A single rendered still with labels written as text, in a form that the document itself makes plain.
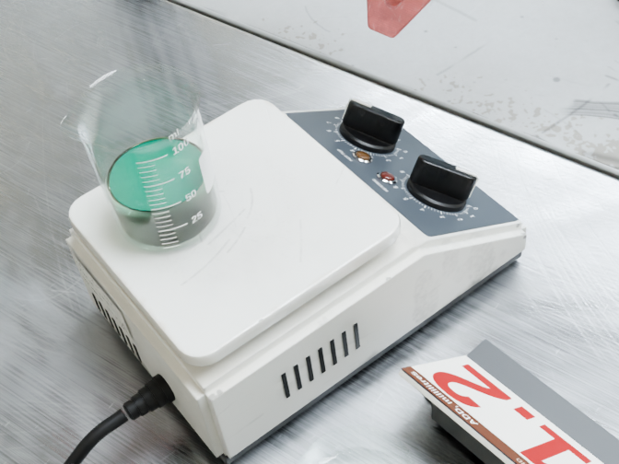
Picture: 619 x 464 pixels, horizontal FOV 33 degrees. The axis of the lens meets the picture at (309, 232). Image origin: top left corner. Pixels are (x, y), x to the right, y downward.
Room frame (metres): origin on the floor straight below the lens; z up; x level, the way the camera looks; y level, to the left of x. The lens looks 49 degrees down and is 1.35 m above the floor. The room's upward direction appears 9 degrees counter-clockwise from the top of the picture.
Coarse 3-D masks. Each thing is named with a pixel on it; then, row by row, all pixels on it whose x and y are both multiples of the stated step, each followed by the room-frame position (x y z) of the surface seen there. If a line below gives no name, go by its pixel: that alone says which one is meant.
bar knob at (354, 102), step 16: (352, 112) 0.41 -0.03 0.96; (368, 112) 0.41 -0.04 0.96; (384, 112) 0.41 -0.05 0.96; (352, 128) 0.41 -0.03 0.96; (368, 128) 0.40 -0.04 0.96; (384, 128) 0.40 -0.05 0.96; (400, 128) 0.40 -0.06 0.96; (352, 144) 0.39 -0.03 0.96; (368, 144) 0.39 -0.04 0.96; (384, 144) 0.40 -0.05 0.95
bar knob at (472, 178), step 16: (416, 160) 0.37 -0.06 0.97; (432, 160) 0.36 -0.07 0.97; (416, 176) 0.36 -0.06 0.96; (432, 176) 0.36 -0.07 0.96; (448, 176) 0.36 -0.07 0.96; (464, 176) 0.35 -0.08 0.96; (416, 192) 0.35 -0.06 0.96; (432, 192) 0.35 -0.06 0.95; (448, 192) 0.35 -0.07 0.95; (464, 192) 0.35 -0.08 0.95; (448, 208) 0.34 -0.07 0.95
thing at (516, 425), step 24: (456, 360) 0.28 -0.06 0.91; (456, 384) 0.26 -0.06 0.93; (480, 384) 0.26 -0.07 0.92; (480, 408) 0.24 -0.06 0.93; (504, 408) 0.24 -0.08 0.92; (504, 432) 0.23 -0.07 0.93; (528, 432) 0.23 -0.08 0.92; (552, 432) 0.23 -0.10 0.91; (528, 456) 0.21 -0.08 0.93; (552, 456) 0.21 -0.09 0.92; (576, 456) 0.22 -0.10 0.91
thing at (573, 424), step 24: (480, 360) 0.28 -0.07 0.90; (504, 360) 0.28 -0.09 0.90; (504, 384) 0.27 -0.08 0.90; (528, 384) 0.26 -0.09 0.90; (432, 408) 0.25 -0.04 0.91; (528, 408) 0.25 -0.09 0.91; (552, 408) 0.25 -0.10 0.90; (576, 408) 0.25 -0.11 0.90; (456, 432) 0.24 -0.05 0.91; (576, 432) 0.23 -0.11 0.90; (600, 432) 0.23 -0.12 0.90; (480, 456) 0.23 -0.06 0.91; (504, 456) 0.21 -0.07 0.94; (600, 456) 0.22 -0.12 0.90
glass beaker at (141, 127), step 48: (96, 96) 0.35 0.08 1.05; (144, 96) 0.36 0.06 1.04; (192, 96) 0.33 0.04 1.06; (96, 144) 0.31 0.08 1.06; (144, 144) 0.31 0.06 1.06; (192, 144) 0.32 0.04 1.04; (144, 192) 0.31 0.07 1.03; (192, 192) 0.32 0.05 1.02; (144, 240) 0.31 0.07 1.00; (192, 240) 0.31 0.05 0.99
